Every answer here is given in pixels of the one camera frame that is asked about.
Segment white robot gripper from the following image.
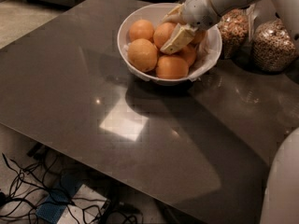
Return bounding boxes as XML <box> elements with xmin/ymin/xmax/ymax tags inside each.
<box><xmin>160</xmin><ymin>0</ymin><xmax>221</xmax><ymax>55</ymax></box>

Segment orange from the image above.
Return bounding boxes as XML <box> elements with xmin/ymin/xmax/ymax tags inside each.
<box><xmin>178</xmin><ymin>44</ymin><xmax>196</xmax><ymax>66</ymax></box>
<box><xmin>192</xmin><ymin>31</ymin><xmax>206</xmax><ymax>45</ymax></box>
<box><xmin>155</xmin><ymin>55</ymin><xmax>189</xmax><ymax>79</ymax></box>
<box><xmin>127</xmin><ymin>38</ymin><xmax>158</xmax><ymax>73</ymax></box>
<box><xmin>153</xmin><ymin>22</ymin><xmax>177</xmax><ymax>49</ymax></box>
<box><xmin>129</xmin><ymin>20</ymin><xmax>154</xmax><ymax>41</ymax></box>

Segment white ceramic bowl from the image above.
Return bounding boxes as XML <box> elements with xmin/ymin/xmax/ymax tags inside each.
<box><xmin>117</xmin><ymin>2</ymin><xmax>223</xmax><ymax>87</ymax></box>

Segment glass jar of nuts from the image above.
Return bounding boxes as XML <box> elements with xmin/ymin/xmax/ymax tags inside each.
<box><xmin>218</xmin><ymin>9</ymin><xmax>249</xmax><ymax>59</ymax></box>

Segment round jar of grains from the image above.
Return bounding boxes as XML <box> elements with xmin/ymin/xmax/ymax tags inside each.
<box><xmin>251</xmin><ymin>19</ymin><xmax>298</xmax><ymax>73</ymax></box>

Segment blue floor mat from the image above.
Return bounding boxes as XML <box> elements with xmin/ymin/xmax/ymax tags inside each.
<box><xmin>36</xmin><ymin>174</ymin><xmax>82</xmax><ymax>224</ymax></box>

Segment white floor panel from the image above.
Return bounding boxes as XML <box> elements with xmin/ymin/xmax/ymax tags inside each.
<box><xmin>57</xmin><ymin>184</ymin><xmax>109</xmax><ymax>224</ymax></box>

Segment black floor cables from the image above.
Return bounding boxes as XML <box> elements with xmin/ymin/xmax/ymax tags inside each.
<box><xmin>0</xmin><ymin>147</ymin><xmax>144</xmax><ymax>224</ymax></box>

